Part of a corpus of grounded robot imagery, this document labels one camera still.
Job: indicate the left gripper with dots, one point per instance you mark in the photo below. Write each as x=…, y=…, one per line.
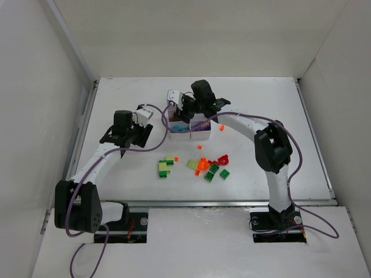
x=145, y=134

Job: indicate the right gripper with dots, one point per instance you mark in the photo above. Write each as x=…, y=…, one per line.
x=183, y=113

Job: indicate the red rounded lego brick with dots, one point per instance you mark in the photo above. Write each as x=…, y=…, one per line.
x=174, y=118

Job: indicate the purple curved lego brick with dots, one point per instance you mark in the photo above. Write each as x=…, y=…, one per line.
x=205, y=126

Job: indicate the teal square lego brick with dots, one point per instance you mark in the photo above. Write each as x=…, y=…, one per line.
x=180, y=128

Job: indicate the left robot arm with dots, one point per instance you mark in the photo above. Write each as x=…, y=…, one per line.
x=77, y=205

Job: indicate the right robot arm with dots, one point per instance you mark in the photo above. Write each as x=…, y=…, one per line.
x=272, y=147

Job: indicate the right white divided container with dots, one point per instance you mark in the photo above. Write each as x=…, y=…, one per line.
x=199, y=119

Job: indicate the white divided container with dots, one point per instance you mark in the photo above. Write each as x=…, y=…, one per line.
x=199, y=119
x=176, y=135

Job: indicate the left white divided container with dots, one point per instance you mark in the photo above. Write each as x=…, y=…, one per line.
x=176, y=135

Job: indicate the green and lime lego cluster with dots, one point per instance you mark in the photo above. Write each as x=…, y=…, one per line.
x=164, y=166

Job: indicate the lime square lego brick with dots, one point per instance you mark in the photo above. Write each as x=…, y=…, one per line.
x=192, y=164

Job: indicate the orange round lego piece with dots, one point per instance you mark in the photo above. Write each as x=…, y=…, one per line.
x=203, y=164

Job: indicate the red round lego piece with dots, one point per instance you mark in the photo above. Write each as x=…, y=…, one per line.
x=223, y=160

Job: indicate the green lego brick lower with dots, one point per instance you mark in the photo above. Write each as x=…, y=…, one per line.
x=209, y=176

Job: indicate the green lego brick right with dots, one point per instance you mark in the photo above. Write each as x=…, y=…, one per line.
x=224, y=174

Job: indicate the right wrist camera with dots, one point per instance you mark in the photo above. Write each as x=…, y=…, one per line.
x=176, y=97

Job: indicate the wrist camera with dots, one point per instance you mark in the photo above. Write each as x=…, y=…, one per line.
x=176, y=97
x=143, y=114

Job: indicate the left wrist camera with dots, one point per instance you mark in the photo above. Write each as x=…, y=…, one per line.
x=143, y=114

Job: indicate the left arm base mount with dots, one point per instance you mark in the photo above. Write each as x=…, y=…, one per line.
x=132, y=232

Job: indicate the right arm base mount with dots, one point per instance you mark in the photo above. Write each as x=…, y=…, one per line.
x=267, y=228

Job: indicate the aluminium rail front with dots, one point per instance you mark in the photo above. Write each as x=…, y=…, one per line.
x=245, y=203

